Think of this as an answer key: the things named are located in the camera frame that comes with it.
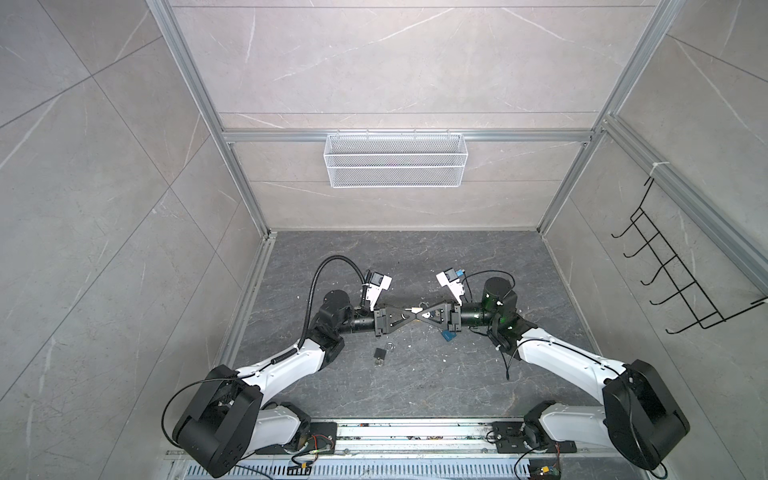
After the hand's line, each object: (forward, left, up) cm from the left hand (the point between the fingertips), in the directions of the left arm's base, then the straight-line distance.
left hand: (414, 314), depth 70 cm
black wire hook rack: (-3, -58, +9) cm, 59 cm away
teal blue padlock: (+4, -13, -22) cm, 26 cm away
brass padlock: (+1, 0, +1) cm, 1 cm away
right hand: (0, -1, -2) cm, 2 cm away
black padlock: (-1, +8, -23) cm, 25 cm away
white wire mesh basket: (+56, +1, +6) cm, 56 cm away
